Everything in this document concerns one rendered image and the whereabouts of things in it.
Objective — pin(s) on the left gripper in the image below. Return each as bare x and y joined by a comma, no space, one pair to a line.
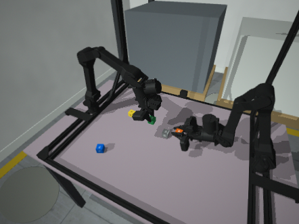
184,138

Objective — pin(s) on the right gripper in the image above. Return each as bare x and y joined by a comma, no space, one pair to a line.
140,115

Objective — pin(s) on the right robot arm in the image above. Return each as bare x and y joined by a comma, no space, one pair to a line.
129,73

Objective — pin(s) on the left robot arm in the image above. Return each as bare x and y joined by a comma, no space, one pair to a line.
262,99

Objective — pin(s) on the green block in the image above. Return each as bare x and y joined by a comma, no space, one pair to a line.
153,119

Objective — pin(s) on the blue block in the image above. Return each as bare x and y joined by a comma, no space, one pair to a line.
100,148

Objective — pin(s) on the yellow block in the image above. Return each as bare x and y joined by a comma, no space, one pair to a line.
131,112

